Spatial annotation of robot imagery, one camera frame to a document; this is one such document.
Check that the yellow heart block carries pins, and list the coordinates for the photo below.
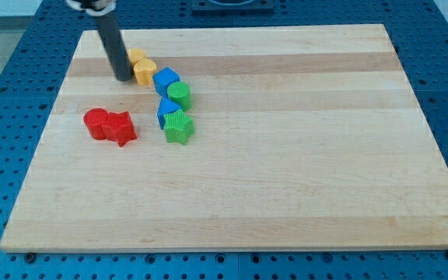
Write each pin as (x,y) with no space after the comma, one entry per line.
(144,71)

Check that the yellow hexagon block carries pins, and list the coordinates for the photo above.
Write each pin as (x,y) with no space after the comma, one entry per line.
(135,55)

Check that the green star block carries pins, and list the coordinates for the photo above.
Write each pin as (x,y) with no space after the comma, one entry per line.
(178,127)

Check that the green cylinder block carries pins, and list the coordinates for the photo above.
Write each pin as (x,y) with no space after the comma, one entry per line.
(180,93)

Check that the blue triangle block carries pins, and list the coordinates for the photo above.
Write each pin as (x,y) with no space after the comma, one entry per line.
(166,106)

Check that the wooden board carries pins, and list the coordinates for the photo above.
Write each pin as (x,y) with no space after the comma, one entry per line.
(305,138)

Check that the blue cube block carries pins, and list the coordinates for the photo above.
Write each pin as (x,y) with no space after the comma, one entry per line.
(163,78)

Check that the red star block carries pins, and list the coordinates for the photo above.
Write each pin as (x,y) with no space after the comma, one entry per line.
(119,128)

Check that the red cylinder block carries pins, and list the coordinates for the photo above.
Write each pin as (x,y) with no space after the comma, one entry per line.
(93,120)

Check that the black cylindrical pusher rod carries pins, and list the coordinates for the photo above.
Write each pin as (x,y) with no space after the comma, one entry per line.
(113,44)

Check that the white ring rod collar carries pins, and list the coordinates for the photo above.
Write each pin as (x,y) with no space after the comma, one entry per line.
(93,7)

